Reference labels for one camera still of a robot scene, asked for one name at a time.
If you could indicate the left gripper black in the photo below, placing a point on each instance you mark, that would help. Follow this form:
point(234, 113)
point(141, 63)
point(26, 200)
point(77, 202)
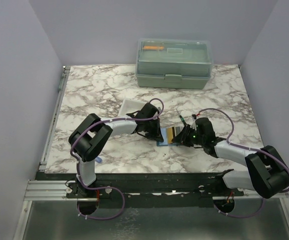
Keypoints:
point(157, 135)

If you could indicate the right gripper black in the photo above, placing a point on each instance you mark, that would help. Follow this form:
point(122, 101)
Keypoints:
point(181, 138)

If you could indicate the black stripe grey card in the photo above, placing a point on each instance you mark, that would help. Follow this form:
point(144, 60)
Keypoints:
point(177, 130)

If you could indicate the blue leather card holder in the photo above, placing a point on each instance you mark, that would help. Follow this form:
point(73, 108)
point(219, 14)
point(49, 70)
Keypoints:
point(164, 143)

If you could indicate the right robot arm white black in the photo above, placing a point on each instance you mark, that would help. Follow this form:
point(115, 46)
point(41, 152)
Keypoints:
point(266, 172)

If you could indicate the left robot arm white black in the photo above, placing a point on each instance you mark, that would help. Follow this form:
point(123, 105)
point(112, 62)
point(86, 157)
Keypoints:
point(90, 137)

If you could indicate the white plastic card tray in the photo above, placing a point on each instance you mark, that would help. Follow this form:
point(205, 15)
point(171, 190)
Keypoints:
point(130, 106)

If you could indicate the small green black screwdriver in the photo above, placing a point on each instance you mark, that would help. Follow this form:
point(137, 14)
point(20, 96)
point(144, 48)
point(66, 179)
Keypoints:
point(181, 118)

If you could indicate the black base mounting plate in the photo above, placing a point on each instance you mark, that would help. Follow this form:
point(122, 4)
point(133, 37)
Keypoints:
point(153, 190)

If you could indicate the green plastic toolbox clear lid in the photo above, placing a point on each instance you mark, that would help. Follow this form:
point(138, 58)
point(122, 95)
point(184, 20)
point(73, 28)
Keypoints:
point(182, 64)

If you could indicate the orange tool inside toolbox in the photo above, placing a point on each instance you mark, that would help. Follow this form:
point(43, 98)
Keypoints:
point(153, 48)

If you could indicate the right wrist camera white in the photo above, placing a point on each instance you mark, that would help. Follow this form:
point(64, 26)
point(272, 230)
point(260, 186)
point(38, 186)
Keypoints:
point(194, 125)

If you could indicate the blue red handled screwdriver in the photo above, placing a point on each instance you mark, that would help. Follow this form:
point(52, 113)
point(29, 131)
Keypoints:
point(98, 160)

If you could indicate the aluminium rail frame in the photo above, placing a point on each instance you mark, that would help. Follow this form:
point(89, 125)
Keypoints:
point(100, 89)

